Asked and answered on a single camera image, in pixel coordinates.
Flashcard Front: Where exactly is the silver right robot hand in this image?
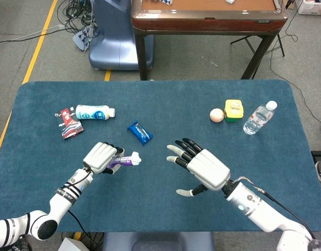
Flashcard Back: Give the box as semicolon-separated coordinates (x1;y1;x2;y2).
166;138;231;197

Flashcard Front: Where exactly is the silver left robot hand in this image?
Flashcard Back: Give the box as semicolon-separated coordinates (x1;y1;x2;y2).
83;142;126;175

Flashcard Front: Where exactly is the purple white tube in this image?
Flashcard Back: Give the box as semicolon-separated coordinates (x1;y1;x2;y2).
108;151;142;170

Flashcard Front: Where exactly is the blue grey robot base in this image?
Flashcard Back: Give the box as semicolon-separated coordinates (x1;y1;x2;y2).
88;0;155;71

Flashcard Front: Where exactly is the red snack packet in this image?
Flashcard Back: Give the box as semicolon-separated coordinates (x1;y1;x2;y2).
54;106;85;140

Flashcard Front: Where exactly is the white drink bottle blue label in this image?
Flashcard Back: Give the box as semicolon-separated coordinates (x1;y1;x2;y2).
75;104;116;121

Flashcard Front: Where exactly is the blue snack packet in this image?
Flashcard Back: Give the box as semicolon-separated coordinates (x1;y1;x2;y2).
127;119;154;146

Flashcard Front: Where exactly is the beige wooden ball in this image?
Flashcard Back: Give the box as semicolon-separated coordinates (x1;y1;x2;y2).
209;108;225;123

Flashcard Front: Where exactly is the green container yellow lid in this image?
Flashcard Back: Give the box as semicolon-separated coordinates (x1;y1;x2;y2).
224;99;245;123

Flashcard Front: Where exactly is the teal table mat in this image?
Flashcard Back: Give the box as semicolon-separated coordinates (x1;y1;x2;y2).
0;79;321;233

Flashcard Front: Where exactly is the clear plastic water bottle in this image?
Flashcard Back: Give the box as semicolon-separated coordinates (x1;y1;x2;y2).
243;100;278;135

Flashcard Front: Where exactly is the blue grey robot chassis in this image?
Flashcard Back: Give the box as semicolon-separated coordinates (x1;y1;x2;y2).
102;231;216;251

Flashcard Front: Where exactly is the white box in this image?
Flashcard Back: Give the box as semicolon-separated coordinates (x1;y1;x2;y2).
58;237;84;251

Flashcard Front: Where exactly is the grey power strip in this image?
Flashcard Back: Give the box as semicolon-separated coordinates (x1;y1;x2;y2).
72;26;98;52

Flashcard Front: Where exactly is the brown mahjong table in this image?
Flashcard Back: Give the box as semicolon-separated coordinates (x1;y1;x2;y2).
131;0;289;81

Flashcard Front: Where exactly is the black folding stand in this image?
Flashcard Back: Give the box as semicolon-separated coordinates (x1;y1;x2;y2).
230;32;285;58

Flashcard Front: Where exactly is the white plastic basket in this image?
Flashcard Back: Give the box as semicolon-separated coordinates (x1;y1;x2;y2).
297;0;321;15

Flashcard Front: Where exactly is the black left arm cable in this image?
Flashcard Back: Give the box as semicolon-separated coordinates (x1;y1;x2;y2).
57;167;95;237

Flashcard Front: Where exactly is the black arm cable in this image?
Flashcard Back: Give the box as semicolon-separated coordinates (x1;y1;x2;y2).
237;176;317;240
57;167;95;237

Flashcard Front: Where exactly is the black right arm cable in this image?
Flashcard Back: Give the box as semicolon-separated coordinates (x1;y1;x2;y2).
237;176;317;240

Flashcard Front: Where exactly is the thin black floor cable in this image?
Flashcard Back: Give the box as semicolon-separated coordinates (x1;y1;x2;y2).
270;0;321;126

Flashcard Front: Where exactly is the long floor cable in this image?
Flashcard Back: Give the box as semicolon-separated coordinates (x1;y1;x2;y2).
0;23;67;48

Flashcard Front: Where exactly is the black floor cable bundle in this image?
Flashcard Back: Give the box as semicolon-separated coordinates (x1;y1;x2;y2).
57;0;100;35

